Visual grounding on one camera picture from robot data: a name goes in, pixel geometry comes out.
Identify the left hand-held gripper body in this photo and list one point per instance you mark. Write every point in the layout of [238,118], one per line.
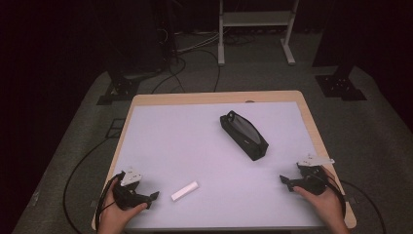
[128,196]

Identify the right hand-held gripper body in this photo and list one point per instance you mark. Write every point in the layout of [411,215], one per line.
[311,183]

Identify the black pencil case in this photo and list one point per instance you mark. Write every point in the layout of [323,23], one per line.
[246,143]

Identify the person's left hand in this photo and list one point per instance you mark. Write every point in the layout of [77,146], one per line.
[112,216]

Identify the person's right hand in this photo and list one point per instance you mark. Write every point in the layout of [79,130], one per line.
[328,204]

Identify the white table mat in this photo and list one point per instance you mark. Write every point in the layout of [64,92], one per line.
[195,146]

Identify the black stand base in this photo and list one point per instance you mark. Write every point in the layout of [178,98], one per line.
[341,87]
[121,89]

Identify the white metal stand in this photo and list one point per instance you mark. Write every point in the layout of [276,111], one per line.
[256,19]

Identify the black square floor frame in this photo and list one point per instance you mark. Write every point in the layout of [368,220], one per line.
[107,130]

